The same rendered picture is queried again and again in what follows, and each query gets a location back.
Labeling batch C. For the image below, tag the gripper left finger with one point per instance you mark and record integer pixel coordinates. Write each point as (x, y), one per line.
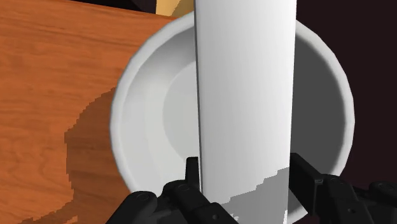
(183, 198)

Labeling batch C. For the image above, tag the white bowl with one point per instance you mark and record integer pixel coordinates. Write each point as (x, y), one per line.
(155, 124)

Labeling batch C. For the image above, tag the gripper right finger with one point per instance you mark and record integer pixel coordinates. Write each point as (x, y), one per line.
(335, 198)

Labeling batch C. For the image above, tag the white cylinder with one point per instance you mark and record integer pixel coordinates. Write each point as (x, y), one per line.
(245, 108)

